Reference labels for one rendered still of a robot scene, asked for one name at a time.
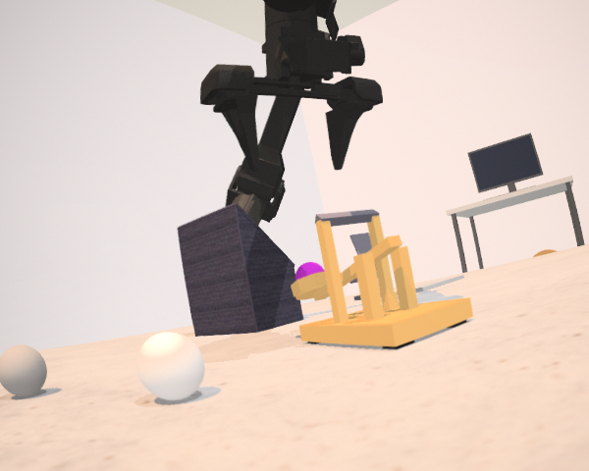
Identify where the yellow wooden catapult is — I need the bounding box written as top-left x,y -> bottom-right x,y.
291,209 -> 473,349

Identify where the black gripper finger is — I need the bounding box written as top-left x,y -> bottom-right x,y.
213,93 -> 259,171
325,101 -> 374,170

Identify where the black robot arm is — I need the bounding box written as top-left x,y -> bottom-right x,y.
225,0 -> 365,225

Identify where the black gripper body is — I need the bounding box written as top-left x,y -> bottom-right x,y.
200,20 -> 383,110

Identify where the beige ball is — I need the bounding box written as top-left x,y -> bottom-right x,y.
0,344 -> 47,396

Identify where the purple ball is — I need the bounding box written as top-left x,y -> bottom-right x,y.
295,262 -> 325,281

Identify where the white ball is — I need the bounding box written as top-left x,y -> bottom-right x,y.
136,332 -> 205,400

